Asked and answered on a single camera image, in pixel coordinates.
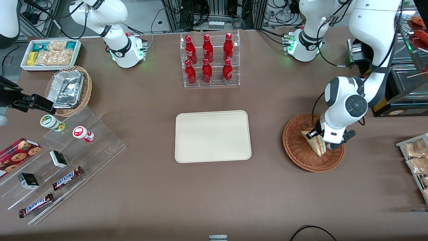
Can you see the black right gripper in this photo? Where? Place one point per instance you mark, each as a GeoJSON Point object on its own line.
{"type": "Point", "coordinates": [10, 97]}

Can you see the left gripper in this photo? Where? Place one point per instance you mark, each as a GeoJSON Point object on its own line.
{"type": "Point", "coordinates": [318, 129]}

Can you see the triangular sandwich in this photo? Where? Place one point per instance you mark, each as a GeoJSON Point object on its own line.
{"type": "Point", "coordinates": [317, 147]}

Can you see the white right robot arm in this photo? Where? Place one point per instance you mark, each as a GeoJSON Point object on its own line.
{"type": "Point", "coordinates": [117, 50]}

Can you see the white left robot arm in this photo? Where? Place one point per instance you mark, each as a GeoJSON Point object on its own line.
{"type": "Point", "coordinates": [371, 40]}

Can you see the brown round wicker basket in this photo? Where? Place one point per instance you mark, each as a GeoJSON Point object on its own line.
{"type": "Point", "coordinates": [297, 147]}

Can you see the light oval wicker basket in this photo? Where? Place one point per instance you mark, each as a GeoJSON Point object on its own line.
{"type": "Point", "coordinates": [86, 90]}

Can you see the tray of packaged snacks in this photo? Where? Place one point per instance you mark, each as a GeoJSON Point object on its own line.
{"type": "Point", "coordinates": [401, 144]}

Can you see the cream rectangular serving tray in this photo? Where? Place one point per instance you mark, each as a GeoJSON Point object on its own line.
{"type": "Point", "coordinates": [207, 137]}

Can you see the green label yogurt bottle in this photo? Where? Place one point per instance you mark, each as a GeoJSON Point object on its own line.
{"type": "Point", "coordinates": [50, 121]}

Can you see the stacked aluminium foil containers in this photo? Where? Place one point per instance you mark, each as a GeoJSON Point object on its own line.
{"type": "Point", "coordinates": [67, 88]}

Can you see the white rectangular snack bin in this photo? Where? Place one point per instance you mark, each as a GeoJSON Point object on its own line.
{"type": "Point", "coordinates": [23, 65]}

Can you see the yellow snack pack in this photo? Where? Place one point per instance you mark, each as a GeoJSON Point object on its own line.
{"type": "Point", "coordinates": [31, 58]}

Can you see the red label yogurt bottle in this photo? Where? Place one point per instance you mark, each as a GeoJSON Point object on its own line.
{"type": "Point", "coordinates": [80, 132]}

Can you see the large clear cracker bag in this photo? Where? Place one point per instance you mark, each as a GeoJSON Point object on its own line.
{"type": "Point", "coordinates": [53, 57]}

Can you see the red plaid cookie box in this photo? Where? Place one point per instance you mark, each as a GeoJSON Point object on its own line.
{"type": "Point", "coordinates": [16, 154]}

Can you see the small black box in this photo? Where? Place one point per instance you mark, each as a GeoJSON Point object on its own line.
{"type": "Point", "coordinates": [28, 180]}
{"type": "Point", "coordinates": [59, 159]}

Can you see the teal snack pack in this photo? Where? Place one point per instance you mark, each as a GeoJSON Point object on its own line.
{"type": "Point", "coordinates": [71, 44]}
{"type": "Point", "coordinates": [38, 46]}

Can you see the small clear cracker bag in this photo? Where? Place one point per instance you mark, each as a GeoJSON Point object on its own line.
{"type": "Point", "coordinates": [57, 45]}

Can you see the clear acrylic stepped shelf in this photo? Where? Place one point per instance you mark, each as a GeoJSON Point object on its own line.
{"type": "Point", "coordinates": [100, 147]}

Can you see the Snickers chocolate bar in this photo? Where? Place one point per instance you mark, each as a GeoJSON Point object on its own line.
{"type": "Point", "coordinates": [67, 178]}
{"type": "Point", "coordinates": [36, 205]}

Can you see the black hot food display machine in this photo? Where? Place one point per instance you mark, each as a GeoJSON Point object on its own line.
{"type": "Point", "coordinates": [401, 108]}

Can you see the clear bag of snacks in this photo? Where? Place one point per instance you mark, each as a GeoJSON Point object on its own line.
{"type": "Point", "coordinates": [414, 149]}
{"type": "Point", "coordinates": [426, 193]}
{"type": "Point", "coordinates": [418, 164]}
{"type": "Point", "coordinates": [425, 181]}

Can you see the red cola bottle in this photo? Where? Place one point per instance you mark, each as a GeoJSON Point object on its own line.
{"type": "Point", "coordinates": [228, 48]}
{"type": "Point", "coordinates": [190, 74]}
{"type": "Point", "coordinates": [190, 50]}
{"type": "Point", "coordinates": [227, 72]}
{"type": "Point", "coordinates": [207, 73]}
{"type": "Point", "coordinates": [207, 49]}

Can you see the clear acrylic bottle rack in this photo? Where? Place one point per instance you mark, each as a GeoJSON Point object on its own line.
{"type": "Point", "coordinates": [215, 83]}

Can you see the wooden skewer stick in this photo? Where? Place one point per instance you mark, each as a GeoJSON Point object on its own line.
{"type": "Point", "coordinates": [416, 75]}

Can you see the small grey device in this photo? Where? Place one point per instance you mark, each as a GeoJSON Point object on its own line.
{"type": "Point", "coordinates": [218, 238]}

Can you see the white power strip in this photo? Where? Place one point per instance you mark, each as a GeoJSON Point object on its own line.
{"type": "Point", "coordinates": [216, 24]}

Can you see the aluminium frame structure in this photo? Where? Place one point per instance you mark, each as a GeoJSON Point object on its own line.
{"type": "Point", "coordinates": [177, 16]}

